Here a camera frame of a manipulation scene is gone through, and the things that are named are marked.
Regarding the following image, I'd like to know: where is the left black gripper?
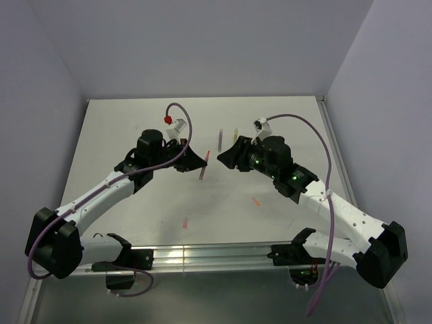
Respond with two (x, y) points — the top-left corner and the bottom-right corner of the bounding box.
(150, 138), (207, 173)

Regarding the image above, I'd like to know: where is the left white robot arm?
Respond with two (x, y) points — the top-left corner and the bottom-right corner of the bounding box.
(25, 130), (207, 279)

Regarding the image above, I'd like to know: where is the purple highlighter pen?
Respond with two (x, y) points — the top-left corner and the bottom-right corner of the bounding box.
(217, 128), (223, 153)

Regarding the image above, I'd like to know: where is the aluminium rail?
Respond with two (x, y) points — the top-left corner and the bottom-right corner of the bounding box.
(315, 96), (357, 206)
(20, 238), (387, 277)

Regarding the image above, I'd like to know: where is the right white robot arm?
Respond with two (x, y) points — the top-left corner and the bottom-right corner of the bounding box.
(217, 136), (408, 289)

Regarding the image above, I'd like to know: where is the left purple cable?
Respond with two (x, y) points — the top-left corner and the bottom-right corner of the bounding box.
(26, 103), (193, 298)

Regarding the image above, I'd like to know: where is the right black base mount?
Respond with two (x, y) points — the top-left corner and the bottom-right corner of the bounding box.
(267, 244), (319, 286)

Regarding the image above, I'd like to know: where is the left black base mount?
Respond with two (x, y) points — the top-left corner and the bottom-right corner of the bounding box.
(91, 249), (155, 297)

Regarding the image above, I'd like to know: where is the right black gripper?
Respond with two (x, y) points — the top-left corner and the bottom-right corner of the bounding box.
(217, 135), (278, 179)

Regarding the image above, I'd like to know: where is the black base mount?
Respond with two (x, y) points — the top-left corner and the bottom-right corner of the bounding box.
(267, 244), (319, 286)
(91, 249), (155, 297)

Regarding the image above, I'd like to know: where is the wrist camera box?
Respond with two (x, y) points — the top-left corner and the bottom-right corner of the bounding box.
(166, 119), (188, 142)
(251, 117), (272, 144)

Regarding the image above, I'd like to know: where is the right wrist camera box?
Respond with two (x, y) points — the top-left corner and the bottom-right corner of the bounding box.
(251, 117), (272, 144)

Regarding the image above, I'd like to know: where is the red highlighter pen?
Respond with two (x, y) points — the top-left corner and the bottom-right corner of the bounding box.
(198, 150), (210, 181)

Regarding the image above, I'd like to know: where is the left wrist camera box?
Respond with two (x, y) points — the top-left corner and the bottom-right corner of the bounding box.
(166, 119), (188, 142)

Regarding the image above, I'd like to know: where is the aluminium front rail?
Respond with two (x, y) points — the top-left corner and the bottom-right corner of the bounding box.
(20, 238), (387, 277)

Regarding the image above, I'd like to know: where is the aluminium right side rail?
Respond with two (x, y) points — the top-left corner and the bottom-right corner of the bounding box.
(315, 96), (357, 206)

